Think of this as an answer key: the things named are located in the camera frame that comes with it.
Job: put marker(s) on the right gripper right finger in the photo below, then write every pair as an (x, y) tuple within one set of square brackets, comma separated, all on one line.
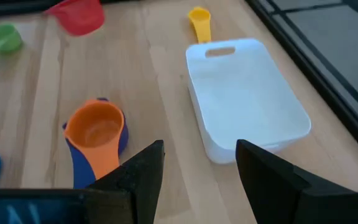
[(278, 193)]

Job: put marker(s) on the green plastic measuring cup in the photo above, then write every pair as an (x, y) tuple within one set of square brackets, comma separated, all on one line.
[(2, 37)]

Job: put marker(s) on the purple plastic measuring cup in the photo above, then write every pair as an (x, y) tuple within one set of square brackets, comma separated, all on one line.
[(79, 168)]

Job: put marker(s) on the white plastic basket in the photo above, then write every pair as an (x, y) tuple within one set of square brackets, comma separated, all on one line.
[(244, 99)]

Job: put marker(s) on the yellow plastic measuring cup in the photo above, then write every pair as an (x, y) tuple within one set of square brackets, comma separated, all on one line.
[(200, 23)]

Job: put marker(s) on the orange plastic measuring cup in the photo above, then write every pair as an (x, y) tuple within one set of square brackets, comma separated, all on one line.
[(95, 127)]

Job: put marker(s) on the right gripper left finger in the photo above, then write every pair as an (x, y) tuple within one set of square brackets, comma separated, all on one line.
[(141, 186)]

